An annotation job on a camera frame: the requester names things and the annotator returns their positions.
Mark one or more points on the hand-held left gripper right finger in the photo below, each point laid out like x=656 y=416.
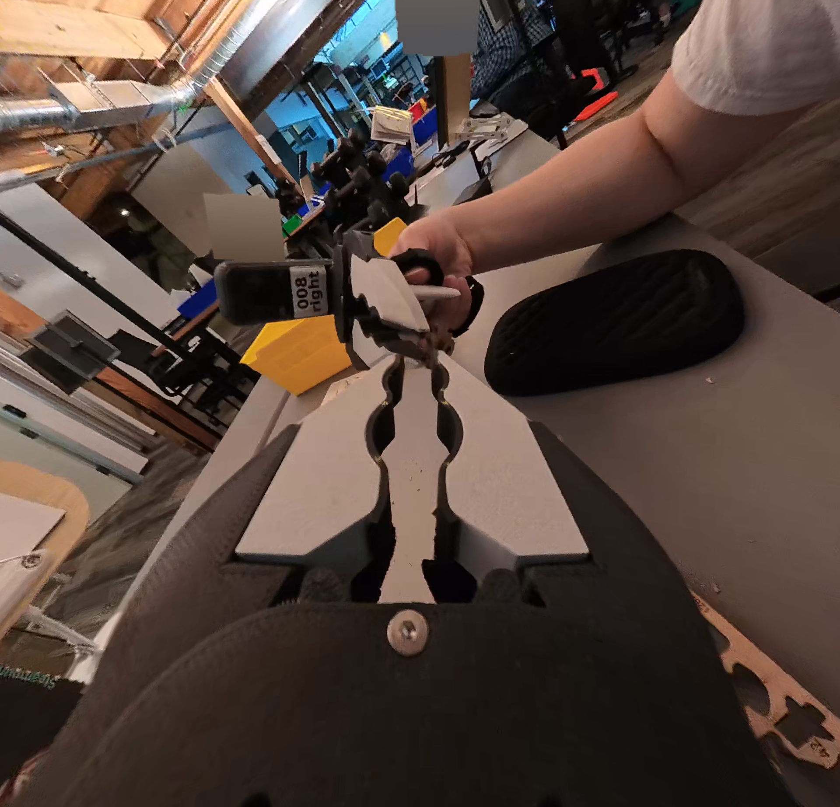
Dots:
x=512 y=492

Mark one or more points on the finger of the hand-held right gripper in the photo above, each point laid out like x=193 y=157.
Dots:
x=390 y=292

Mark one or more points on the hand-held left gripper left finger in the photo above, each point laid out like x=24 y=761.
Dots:
x=315 y=492

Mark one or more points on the person's right forearm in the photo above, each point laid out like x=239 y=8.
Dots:
x=577 y=184

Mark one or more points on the punched-out wooden parts sheet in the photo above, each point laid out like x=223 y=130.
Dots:
x=741 y=662

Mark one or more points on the black model kit box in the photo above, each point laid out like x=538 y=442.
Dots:
x=33 y=722

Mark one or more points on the person's right hand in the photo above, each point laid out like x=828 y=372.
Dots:
x=446 y=243

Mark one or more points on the blue plastic bin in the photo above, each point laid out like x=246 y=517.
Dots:
x=197 y=302

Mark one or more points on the yellow plastic bin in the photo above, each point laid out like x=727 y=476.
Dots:
x=295 y=354

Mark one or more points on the illustrated instruction booklet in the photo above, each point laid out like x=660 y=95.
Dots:
x=344 y=387

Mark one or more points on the clear acrylic stand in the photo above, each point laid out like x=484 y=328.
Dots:
x=489 y=128

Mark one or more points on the black square metal plate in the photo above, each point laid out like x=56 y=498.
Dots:
x=72 y=351

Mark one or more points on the black ribbed wrist rest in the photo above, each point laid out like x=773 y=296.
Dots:
x=617 y=321

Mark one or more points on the round wooden table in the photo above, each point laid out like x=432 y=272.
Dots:
x=69 y=485

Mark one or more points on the person's white shirt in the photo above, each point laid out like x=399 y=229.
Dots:
x=754 y=26

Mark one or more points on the silver air duct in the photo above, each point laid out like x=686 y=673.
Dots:
x=223 y=52

